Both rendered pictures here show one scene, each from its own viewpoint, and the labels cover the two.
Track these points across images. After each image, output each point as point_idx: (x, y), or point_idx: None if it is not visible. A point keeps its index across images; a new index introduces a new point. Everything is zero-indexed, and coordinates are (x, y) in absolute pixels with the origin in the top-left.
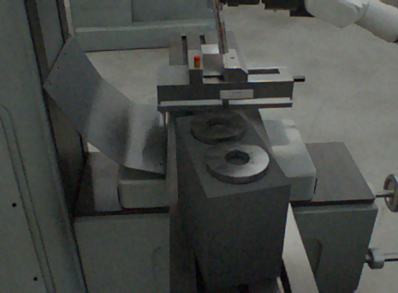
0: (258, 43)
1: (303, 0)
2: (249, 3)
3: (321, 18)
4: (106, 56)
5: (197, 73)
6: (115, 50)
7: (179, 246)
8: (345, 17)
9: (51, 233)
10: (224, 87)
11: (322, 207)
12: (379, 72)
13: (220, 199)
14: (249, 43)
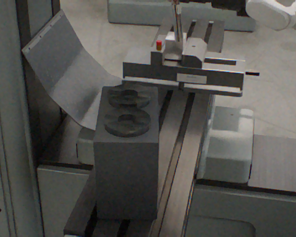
0: None
1: (244, 4)
2: (198, 1)
3: (257, 20)
4: (135, 31)
5: (157, 55)
6: (146, 26)
7: (91, 186)
8: (278, 22)
9: (16, 173)
10: (181, 71)
11: (256, 193)
12: None
13: (102, 144)
14: (290, 34)
